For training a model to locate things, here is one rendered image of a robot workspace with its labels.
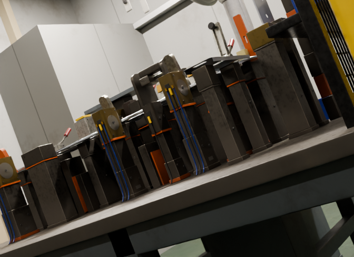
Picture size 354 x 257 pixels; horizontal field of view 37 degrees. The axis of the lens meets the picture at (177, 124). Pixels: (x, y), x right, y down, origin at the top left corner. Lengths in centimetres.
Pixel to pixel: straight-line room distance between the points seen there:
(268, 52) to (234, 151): 36
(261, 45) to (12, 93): 404
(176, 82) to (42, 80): 344
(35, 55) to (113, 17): 156
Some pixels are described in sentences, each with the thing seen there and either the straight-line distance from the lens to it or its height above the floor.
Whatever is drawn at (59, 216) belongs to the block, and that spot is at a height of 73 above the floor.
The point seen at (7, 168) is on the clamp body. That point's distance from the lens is 242.
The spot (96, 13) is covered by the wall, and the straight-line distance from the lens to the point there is 657.
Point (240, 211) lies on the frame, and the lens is 115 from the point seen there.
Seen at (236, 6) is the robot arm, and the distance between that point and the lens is 262.
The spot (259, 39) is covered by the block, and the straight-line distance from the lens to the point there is 167.
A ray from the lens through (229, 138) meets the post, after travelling 148.
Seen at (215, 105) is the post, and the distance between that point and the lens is 148.
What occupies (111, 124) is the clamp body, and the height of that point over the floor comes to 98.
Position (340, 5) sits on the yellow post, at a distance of 122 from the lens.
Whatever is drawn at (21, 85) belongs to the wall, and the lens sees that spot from 533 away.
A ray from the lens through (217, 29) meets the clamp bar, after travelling 209.
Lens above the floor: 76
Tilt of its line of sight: 4 degrees up
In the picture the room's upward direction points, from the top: 22 degrees counter-clockwise
